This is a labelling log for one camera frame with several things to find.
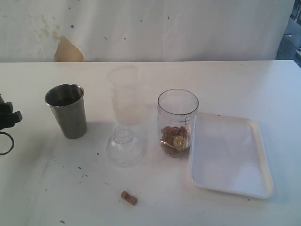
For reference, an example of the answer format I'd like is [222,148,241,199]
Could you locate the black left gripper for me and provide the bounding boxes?
[0,96,23,130]

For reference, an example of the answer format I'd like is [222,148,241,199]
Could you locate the stainless steel cup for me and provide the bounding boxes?
[45,83,87,139]

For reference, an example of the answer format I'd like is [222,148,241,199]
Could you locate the brown wooden block piece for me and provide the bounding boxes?
[120,190,138,206]

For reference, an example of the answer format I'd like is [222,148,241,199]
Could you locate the clear shaker lid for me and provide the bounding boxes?
[106,125,143,167]

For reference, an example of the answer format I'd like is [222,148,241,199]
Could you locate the clear graduated shaker body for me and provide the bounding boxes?
[157,89,199,154]

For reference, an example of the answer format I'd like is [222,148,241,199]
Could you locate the translucent plastic cup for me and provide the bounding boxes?
[108,65,144,126]

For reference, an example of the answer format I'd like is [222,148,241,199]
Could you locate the wood pieces and gold coin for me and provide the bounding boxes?
[160,126,190,157]

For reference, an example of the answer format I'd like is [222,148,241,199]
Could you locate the white plastic tray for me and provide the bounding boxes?
[189,113,274,199]

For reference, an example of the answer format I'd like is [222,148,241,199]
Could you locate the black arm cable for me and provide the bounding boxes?
[0,132,15,156]

